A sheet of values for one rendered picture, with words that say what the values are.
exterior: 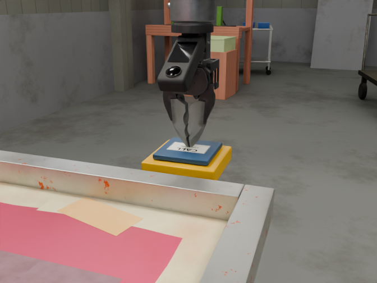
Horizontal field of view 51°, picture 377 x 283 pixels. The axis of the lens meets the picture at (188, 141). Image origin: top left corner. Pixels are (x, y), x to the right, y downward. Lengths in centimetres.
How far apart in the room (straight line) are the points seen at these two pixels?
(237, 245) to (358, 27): 806
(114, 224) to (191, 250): 11
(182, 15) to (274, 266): 159
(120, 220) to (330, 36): 798
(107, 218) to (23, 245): 10
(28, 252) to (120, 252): 10
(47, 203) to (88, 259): 15
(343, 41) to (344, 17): 46
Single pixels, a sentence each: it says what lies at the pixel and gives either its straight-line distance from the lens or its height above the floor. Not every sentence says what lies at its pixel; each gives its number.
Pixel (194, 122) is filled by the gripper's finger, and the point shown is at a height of 101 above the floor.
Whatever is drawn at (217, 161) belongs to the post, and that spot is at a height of 95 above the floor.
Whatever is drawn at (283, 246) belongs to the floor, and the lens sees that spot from 222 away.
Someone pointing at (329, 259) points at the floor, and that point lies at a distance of 219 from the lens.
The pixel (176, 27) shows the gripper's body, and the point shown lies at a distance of 67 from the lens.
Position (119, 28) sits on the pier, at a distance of 578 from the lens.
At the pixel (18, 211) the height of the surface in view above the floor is 96.
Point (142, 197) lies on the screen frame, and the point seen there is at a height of 97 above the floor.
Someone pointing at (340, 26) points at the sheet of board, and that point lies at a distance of 839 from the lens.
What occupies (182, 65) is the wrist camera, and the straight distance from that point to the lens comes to 61.
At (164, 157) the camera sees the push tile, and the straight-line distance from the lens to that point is 68.
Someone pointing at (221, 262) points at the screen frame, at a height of 99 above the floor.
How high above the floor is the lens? 121
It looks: 19 degrees down
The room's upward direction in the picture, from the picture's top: straight up
